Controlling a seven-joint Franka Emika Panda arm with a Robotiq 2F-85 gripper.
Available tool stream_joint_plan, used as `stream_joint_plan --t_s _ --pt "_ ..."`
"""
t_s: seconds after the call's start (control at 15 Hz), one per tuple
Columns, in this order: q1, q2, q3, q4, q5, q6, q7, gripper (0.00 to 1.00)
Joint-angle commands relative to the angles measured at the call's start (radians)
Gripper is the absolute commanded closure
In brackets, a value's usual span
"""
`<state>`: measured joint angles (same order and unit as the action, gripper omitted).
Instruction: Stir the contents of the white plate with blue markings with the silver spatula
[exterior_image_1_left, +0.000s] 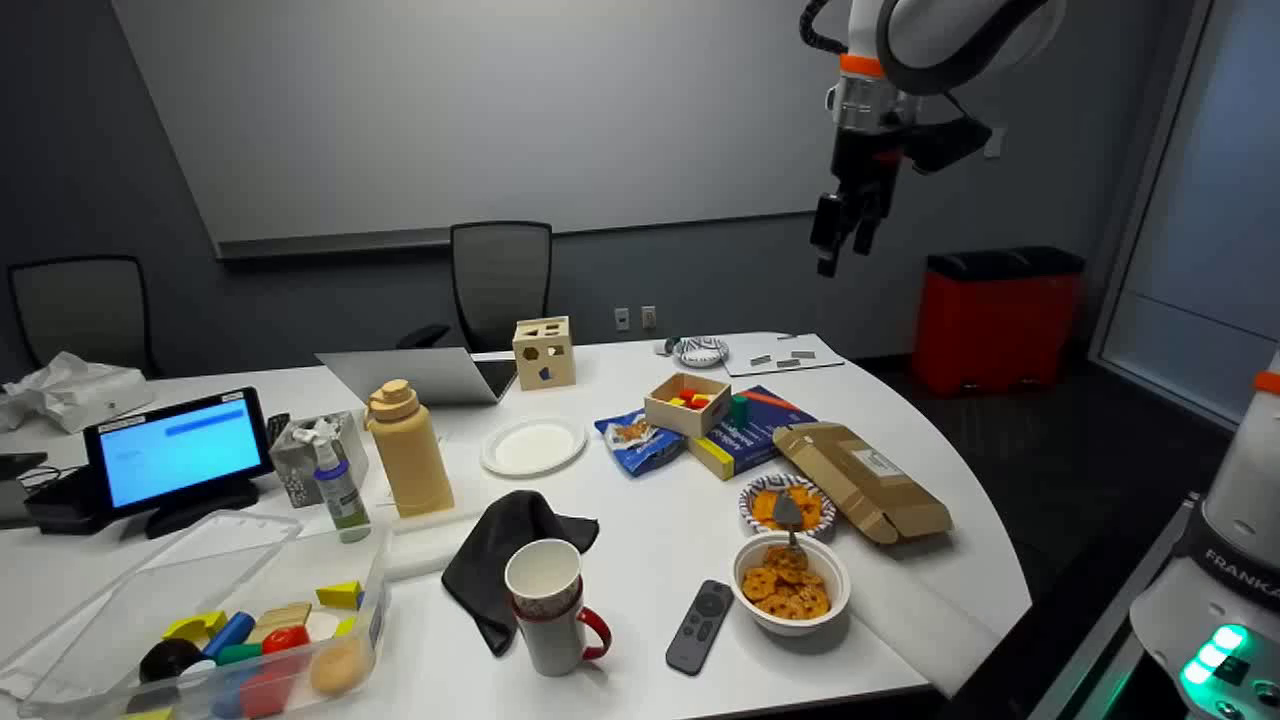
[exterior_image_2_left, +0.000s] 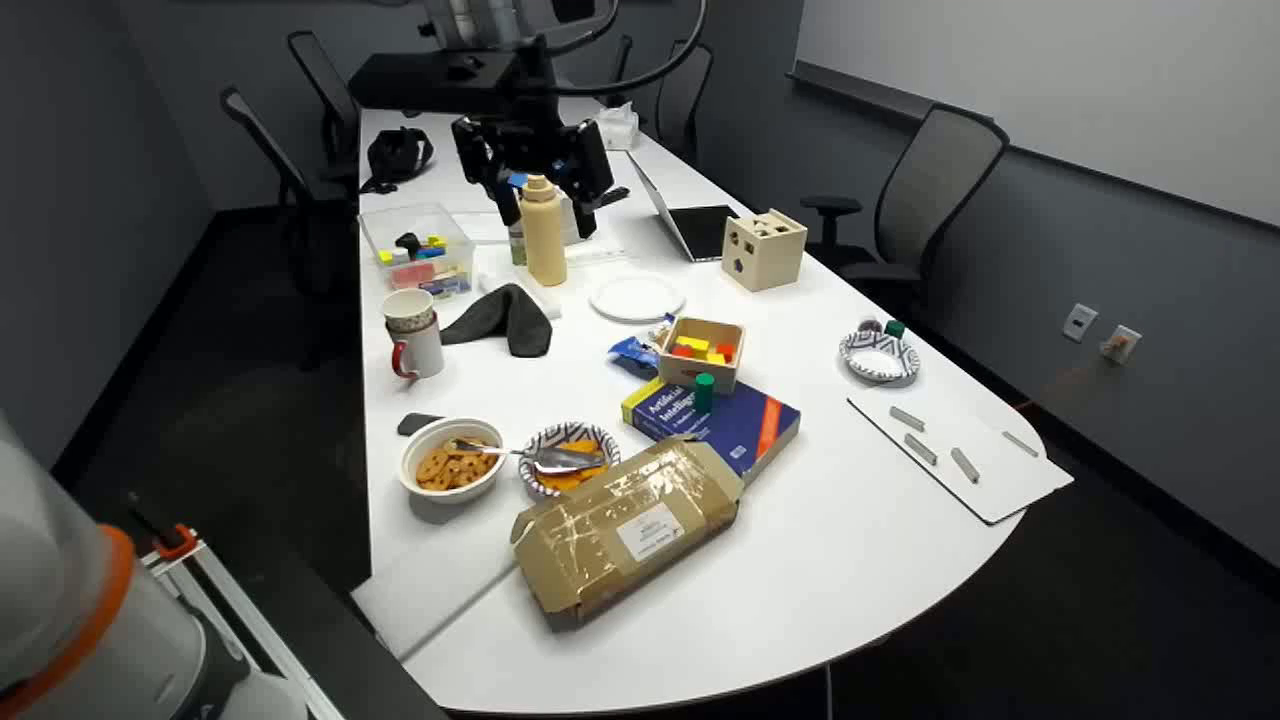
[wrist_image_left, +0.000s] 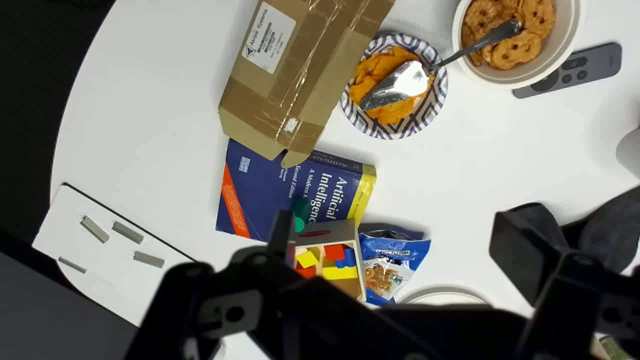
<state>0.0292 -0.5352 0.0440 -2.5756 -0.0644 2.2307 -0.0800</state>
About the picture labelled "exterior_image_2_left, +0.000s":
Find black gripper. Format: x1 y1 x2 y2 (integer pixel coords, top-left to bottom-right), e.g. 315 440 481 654
453 90 612 235

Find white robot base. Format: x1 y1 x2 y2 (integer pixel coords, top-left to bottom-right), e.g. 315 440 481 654
0 413 347 720

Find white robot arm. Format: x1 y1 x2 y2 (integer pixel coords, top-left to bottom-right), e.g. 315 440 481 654
426 0 612 235

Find white plate with blue markings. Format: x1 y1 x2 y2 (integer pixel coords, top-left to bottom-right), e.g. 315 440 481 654
515 426 615 500

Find cream plastic bottle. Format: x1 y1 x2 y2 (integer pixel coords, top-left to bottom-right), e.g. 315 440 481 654
515 175 567 290

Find crumpled white plastic bag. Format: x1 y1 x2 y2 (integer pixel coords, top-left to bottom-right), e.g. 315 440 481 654
596 105 639 151

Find black headphones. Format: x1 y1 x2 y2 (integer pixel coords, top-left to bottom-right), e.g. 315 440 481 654
363 129 431 194

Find black cloth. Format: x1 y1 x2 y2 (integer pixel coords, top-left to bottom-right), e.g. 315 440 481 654
442 284 551 362

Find grey laptop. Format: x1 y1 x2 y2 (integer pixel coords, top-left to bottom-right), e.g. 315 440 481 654
632 161 732 259

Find white round lid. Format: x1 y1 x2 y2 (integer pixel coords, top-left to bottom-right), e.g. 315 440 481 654
590 278 685 323

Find black office chair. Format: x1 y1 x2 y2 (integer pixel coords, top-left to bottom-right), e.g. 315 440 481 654
221 90 346 299

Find blue snack packet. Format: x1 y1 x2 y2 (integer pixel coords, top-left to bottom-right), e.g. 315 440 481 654
608 337 661 379

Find wooden shape sorter cube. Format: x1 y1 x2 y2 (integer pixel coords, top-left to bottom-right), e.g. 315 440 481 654
722 210 809 293

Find small wooden block tray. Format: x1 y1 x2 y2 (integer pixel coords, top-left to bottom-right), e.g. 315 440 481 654
661 318 746 393

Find black remote control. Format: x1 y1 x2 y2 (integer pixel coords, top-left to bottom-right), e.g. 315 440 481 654
396 413 442 436

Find green wooden block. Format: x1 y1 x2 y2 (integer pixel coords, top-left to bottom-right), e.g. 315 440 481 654
691 373 718 413

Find white bowl of chips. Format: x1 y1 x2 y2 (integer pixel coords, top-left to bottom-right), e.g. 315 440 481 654
396 420 504 505

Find blue book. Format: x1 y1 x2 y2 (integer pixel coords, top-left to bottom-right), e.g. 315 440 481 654
622 379 799 481

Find grey office chair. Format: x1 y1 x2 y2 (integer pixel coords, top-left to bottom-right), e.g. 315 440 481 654
803 105 1010 323

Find white mug red handle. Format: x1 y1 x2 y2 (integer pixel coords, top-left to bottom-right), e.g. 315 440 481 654
383 290 446 379

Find coiled white cable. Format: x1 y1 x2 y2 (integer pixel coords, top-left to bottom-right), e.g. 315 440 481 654
836 320 923 393

